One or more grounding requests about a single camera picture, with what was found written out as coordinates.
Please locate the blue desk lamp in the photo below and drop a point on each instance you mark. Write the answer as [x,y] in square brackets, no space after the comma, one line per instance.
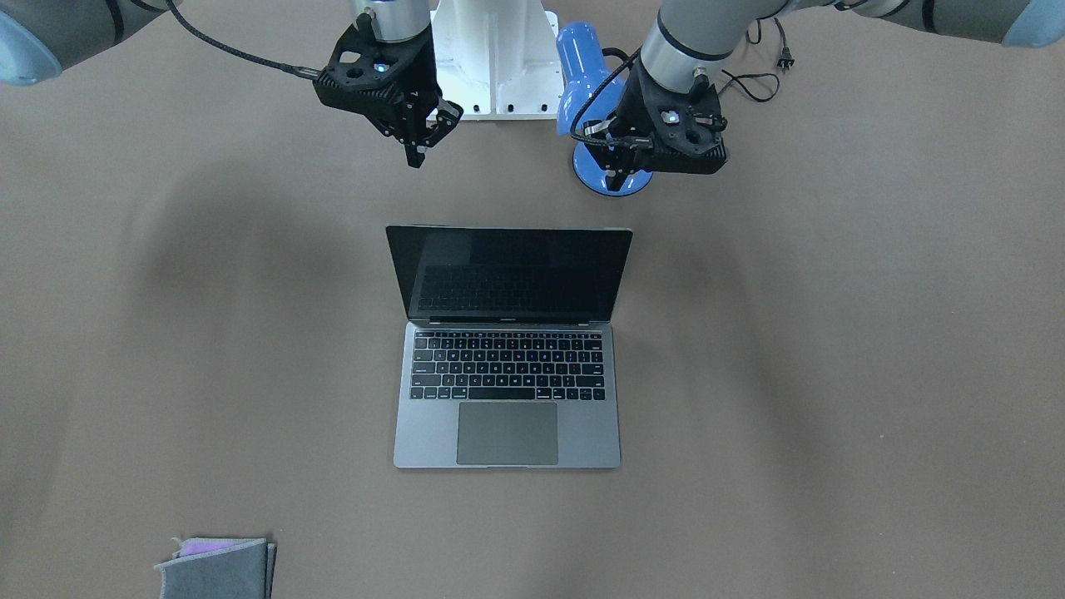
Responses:
[584,68]

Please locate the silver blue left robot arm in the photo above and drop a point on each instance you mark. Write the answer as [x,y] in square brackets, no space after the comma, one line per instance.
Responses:
[690,38]

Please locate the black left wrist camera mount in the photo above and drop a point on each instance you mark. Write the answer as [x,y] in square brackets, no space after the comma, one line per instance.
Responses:
[686,129]

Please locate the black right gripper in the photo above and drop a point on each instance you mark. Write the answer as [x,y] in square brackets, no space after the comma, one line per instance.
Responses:
[419,73]

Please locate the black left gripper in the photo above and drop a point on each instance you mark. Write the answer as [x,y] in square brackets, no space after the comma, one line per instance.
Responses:
[640,106]

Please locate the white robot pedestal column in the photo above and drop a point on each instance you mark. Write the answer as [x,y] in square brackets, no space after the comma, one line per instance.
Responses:
[498,59]

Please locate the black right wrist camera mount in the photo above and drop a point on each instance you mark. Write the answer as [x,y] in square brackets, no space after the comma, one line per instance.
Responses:
[360,77]

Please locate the grey purple folded cloths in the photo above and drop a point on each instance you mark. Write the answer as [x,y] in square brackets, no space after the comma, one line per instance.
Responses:
[204,567]

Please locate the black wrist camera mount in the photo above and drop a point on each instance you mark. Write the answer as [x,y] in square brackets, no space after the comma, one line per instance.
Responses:
[686,129]
[360,77]

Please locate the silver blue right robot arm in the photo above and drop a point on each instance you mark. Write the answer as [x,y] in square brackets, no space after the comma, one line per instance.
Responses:
[41,39]

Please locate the grey laptop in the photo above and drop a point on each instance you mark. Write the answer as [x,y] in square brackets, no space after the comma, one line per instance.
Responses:
[508,357]

